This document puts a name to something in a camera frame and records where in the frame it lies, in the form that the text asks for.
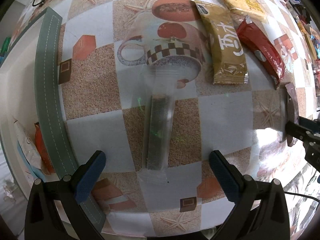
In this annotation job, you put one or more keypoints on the green storage box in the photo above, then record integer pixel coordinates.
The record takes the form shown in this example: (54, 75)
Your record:
(30, 93)

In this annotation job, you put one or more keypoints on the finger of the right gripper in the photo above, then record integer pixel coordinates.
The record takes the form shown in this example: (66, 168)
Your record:
(295, 130)
(308, 126)

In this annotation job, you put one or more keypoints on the yellow snack packet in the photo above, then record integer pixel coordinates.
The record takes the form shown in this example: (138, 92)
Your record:
(249, 8)

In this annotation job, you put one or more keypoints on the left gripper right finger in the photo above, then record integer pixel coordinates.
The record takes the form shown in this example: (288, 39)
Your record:
(260, 210)

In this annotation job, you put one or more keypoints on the white packet in box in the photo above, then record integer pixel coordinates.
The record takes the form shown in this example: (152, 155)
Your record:
(28, 147)

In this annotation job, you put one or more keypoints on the red snack packet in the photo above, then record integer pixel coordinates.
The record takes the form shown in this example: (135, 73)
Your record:
(257, 42)

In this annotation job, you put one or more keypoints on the orange packet in box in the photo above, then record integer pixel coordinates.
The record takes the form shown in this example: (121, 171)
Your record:
(39, 143)

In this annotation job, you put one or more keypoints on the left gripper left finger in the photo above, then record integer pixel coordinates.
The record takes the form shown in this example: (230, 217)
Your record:
(42, 220)

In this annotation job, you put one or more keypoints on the gold brown snack packet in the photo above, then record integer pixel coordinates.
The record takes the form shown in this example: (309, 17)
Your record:
(228, 59)

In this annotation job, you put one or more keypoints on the clear seaweed stick packet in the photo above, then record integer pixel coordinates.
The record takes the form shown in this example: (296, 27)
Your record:
(160, 90)

